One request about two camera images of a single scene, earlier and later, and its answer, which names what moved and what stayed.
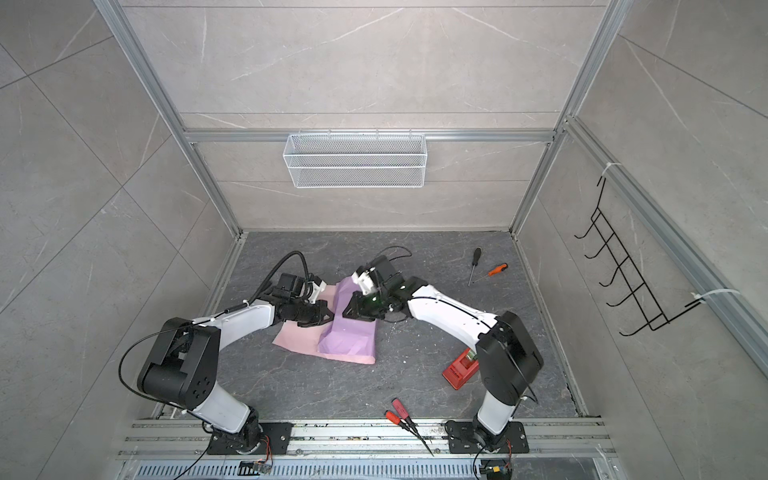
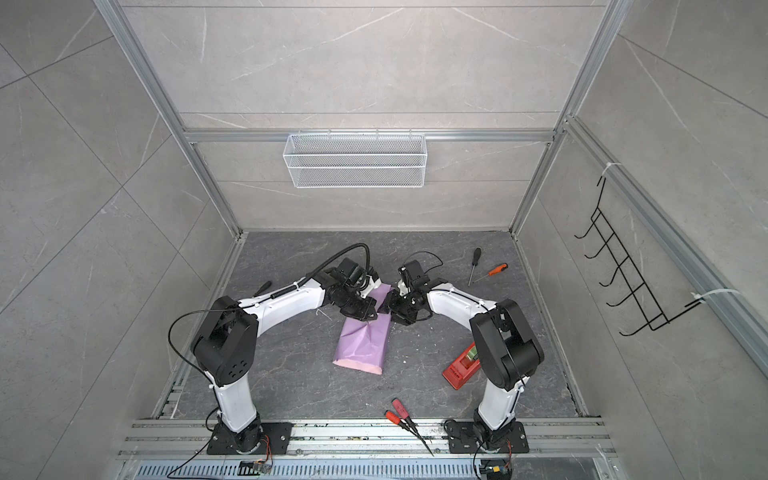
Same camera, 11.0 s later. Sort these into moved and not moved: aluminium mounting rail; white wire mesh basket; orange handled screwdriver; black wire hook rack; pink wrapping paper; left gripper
Moved: pink wrapping paper; left gripper
Not moved: aluminium mounting rail; orange handled screwdriver; white wire mesh basket; black wire hook rack
